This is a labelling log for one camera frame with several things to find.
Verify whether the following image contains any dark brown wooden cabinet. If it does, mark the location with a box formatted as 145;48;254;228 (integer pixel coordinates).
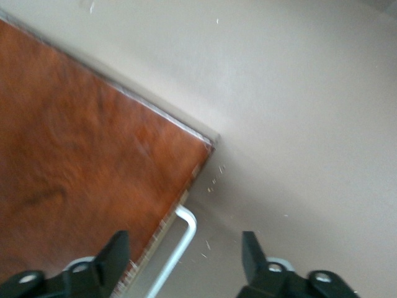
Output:
0;14;221;298

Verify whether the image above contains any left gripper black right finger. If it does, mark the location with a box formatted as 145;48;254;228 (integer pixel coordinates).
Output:
237;230;308;298

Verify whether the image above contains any brown table cover sheet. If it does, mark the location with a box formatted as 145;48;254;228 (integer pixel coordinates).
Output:
0;0;397;298

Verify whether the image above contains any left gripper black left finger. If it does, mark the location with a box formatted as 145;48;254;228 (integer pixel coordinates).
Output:
43;230;132;298

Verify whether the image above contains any wooden drawer with white handle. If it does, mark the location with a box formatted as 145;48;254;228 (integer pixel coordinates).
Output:
114;142;217;298

